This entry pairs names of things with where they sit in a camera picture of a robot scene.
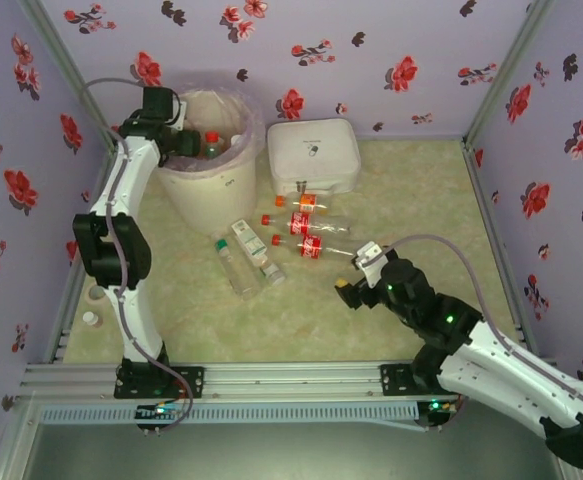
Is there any grey right arm cable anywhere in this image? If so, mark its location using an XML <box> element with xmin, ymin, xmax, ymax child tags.
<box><xmin>365</xmin><ymin>233</ymin><xmax>583</xmax><ymax>446</ymax></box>

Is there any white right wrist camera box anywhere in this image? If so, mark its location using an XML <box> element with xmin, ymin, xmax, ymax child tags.
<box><xmin>352</xmin><ymin>240</ymin><xmax>391</xmax><ymax>290</ymax></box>

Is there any red cap green label bottle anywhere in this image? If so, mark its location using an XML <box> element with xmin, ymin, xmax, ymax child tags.
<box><xmin>202</xmin><ymin>129</ymin><xmax>226</xmax><ymax>160</ymax></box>

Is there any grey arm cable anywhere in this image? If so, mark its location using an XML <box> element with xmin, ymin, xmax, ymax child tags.
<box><xmin>365</xmin><ymin>233</ymin><xmax>583</xmax><ymax>446</ymax></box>
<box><xmin>78</xmin><ymin>77</ymin><xmax>195</xmax><ymax>434</ymax></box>

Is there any green cap clear bottle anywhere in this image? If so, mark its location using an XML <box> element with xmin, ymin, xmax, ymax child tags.
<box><xmin>213</xmin><ymin>237</ymin><xmax>263</xmax><ymax>302</ymax></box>

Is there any white ribbed plastic bin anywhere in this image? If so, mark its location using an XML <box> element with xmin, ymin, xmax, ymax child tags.
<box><xmin>156</xmin><ymin>89</ymin><xmax>266</xmax><ymax>236</ymax></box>

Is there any aluminium frame corner post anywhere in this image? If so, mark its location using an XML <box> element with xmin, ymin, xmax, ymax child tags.
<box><xmin>463</xmin><ymin>0</ymin><xmax>557</xmax><ymax>146</ymax></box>
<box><xmin>18</xmin><ymin>0</ymin><xmax>120</xmax><ymax>149</ymax></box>

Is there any orange label plastic bottle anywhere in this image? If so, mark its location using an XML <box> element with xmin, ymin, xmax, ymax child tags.
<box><xmin>274</xmin><ymin>193</ymin><xmax>331</xmax><ymax>217</ymax></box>

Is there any red label cola bottle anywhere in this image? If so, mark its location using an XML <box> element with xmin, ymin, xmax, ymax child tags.
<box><xmin>260</xmin><ymin>211</ymin><xmax>353</xmax><ymax>237</ymax></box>
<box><xmin>269</xmin><ymin>232</ymin><xmax>370</xmax><ymax>261</ymax></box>

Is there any white green label bottle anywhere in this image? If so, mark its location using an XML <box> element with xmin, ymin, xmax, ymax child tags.
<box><xmin>229</xmin><ymin>218</ymin><xmax>288</xmax><ymax>288</ymax></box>

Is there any white zippered medicine case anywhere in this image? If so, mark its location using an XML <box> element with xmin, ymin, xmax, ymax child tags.
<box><xmin>266</xmin><ymin>118</ymin><xmax>362</xmax><ymax>197</ymax></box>

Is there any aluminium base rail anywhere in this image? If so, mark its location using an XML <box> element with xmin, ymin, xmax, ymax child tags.
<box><xmin>20</xmin><ymin>363</ymin><xmax>557</xmax><ymax>401</ymax></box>

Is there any white slotted cable duct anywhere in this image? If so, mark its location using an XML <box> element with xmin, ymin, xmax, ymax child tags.
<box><xmin>40</xmin><ymin>403</ymin><xmax>418</xmax><ymax>425</ymax></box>

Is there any grey left arm cable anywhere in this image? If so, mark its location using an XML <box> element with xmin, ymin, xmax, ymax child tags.
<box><xmin>78</xmin><ymin>77</ymin><xmax>195</xmax><ymax>434</ymax></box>

